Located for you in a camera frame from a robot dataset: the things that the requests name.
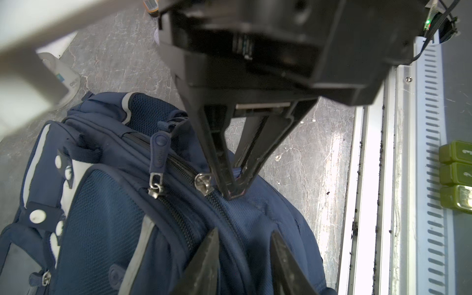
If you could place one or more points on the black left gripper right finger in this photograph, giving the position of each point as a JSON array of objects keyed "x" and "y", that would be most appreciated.
[{"x": 287, "y": 276}]

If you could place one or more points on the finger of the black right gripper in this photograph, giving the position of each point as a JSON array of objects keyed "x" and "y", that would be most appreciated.
[
  {"x": 266, "y": 126},
  {"x": 209, "y": 111}
]

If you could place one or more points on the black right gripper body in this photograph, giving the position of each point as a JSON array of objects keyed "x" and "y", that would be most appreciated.
[{"x": 340, "y": 50}]

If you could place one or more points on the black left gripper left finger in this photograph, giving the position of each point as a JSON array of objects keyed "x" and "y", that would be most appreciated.
[{"x": 201, "y": 274}]

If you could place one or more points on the navy blue student backpack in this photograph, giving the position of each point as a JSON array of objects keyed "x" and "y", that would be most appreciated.
[{"x": 117, "y": 198}]

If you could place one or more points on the brown bottle with orange cap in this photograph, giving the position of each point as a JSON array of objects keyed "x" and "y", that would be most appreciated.
[{"x": 152, "y": 7}]

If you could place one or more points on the small light blue box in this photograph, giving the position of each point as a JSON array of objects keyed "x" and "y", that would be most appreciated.
[{"x": 50, "y": 55}]

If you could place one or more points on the green terminal block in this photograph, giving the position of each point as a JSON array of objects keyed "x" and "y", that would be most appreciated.
[{"x": 456, "y": 176}]

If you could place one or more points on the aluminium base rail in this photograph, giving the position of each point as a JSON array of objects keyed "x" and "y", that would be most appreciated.
[{"x": 397, "y": 238}]

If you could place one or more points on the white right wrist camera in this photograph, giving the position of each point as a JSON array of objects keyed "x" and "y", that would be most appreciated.
[{"x": 28, "y": 87}]

